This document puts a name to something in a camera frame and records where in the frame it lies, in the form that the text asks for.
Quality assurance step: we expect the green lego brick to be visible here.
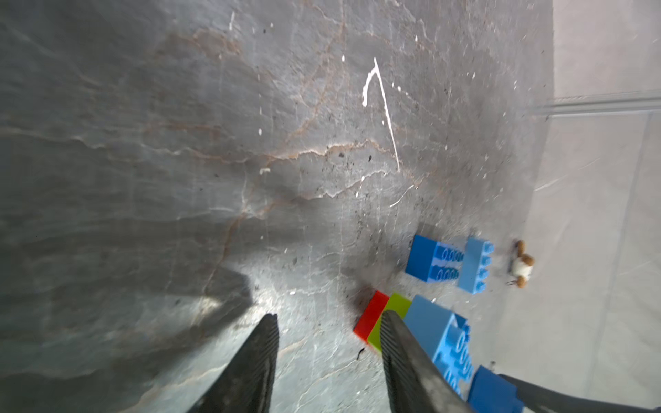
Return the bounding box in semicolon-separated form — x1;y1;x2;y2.
368;294;411;354

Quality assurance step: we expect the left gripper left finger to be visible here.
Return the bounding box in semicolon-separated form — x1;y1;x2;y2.
189;313;280;412

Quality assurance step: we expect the dark blue lego brick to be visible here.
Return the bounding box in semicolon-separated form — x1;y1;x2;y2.
468;366;524;413

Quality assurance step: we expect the blue small lego brick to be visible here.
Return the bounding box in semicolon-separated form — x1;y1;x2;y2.
405;235;464;283

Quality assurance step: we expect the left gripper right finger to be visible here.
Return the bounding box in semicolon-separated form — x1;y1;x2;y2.
382;318;472;413

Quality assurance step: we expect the light blue long lego brick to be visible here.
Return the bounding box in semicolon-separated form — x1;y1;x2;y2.
404;295;474;399

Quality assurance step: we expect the red lego brick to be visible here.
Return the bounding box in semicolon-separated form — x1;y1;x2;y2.
353;291;390;342

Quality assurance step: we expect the brown white plush toy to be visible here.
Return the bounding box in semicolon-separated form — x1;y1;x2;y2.
508;240;535;289

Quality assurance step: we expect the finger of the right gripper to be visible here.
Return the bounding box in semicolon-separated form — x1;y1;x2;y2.
499;374;660;413

